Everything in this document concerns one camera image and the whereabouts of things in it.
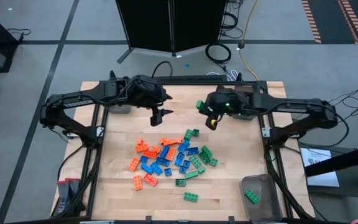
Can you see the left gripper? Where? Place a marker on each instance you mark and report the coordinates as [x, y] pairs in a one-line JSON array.
[[145, 93]]

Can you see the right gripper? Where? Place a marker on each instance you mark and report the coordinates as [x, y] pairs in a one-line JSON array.
[[225, 104]]

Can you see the orange eight-stud brick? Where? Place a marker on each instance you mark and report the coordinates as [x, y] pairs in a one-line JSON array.
[[133, 164], [150, 180], [169, 142], [150, 154], [170, 153], [137, 182]]

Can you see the green curved four-stud brick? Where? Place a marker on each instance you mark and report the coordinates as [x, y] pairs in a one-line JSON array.
[[180, 182]]

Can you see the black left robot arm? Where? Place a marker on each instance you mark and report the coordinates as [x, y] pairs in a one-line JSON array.
[[73, 101]]

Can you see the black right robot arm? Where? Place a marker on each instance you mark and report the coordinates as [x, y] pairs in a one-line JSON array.
[[291, 105]]

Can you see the black power strip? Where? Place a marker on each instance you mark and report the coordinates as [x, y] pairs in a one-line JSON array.
[[188, 78]]

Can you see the blue four-stud brick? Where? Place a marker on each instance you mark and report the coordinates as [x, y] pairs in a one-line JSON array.
[[183, 169], [178, 162], [181, 155], [186, 163], [167, 172], [144, 159]]

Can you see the black folding screen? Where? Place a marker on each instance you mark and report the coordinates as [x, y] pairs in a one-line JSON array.
[[154, 25]]

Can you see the red-capped grey clamp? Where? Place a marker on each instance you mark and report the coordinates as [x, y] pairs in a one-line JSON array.
[[74, 189], [62, 196]]

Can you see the white paper sheet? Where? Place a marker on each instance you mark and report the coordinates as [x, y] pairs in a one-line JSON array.
[[325, 181]]

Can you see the black metal stand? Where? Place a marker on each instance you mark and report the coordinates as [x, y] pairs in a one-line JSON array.
[[337, 162]]

